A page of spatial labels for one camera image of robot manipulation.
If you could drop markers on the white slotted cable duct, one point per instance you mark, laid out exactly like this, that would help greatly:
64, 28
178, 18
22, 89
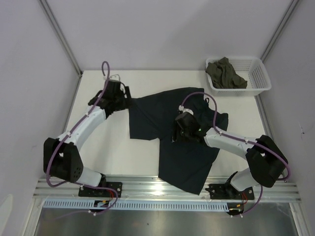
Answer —
137, 205

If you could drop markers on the right aluminium frame post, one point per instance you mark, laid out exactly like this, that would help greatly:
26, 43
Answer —
288, 14

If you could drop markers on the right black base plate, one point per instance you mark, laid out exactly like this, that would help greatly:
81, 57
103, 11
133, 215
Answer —
227, 192

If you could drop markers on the left aluminium frame post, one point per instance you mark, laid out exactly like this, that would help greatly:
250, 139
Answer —
44, 4

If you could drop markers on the aluminium mounting rail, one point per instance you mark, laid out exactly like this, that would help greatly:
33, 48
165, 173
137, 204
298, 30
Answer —
151, 188

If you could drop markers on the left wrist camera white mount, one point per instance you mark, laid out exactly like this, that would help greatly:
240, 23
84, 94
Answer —
115, 77

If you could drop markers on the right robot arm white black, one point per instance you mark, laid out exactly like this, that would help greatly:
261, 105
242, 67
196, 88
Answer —
265, 160

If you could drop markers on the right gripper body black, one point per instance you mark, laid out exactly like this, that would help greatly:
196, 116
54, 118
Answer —
177, 129

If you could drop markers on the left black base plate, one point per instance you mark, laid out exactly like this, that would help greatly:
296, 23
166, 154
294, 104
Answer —
103, 193

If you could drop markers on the aluminium frame post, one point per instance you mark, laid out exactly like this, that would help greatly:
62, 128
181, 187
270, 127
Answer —
288, 14
44, 4

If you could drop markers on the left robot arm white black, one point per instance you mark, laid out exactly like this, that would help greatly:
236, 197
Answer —
61, 157

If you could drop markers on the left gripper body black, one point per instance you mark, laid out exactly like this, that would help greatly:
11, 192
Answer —
121, 101

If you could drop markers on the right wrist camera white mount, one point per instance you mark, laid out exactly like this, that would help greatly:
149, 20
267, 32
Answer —
182, 109

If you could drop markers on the white plastic basket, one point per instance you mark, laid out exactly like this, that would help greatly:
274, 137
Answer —
251, 69

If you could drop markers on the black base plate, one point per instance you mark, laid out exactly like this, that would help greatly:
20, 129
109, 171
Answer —
227, 192
103, 193

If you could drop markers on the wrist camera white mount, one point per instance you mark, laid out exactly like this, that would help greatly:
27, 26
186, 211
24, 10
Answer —
115, 77
182, 109

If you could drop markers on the olive green shorts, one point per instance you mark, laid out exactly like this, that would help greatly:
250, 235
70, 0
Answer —
224, 76

